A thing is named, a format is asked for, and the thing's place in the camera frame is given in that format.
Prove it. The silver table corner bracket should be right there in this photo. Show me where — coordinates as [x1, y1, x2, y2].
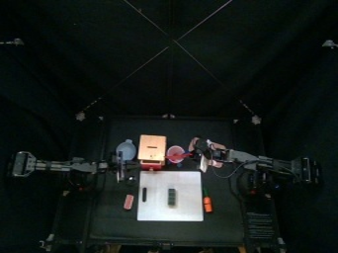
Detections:
[37, 232, 56, 252]
[272, 237, 288, 253]

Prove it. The dark green sushi roll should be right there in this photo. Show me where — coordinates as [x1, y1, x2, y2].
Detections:
[167, 188, 179, 208]

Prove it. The light blue bowl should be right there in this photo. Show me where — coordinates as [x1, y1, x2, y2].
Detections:
[115, 138, 139, 162]

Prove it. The white text label sticker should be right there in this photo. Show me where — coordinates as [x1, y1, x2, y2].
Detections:
[246, 211, 276, 239]

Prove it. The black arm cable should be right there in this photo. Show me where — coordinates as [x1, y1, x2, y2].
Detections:
[210, 159, 248, 180]

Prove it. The pink plastic cup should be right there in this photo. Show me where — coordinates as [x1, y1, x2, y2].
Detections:
[166, 144, 186, 165]

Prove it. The thin diagonal brace cord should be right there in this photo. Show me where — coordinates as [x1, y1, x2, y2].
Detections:
[121, 0, 262, 121]
[77, 0, 234, 117]

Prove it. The white cutting board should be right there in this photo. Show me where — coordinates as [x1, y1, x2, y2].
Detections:
[136, 170, 204, 222]

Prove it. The orange toy carrot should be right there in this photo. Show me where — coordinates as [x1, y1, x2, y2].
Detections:
[202, 188, 214, 213]

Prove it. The salmon nigiri sushi toy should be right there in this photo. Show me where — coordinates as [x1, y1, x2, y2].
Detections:
[123, 194, 136, 211]

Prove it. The wooden box with red drawer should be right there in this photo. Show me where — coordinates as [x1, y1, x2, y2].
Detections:
[138, 133, 168, 171]

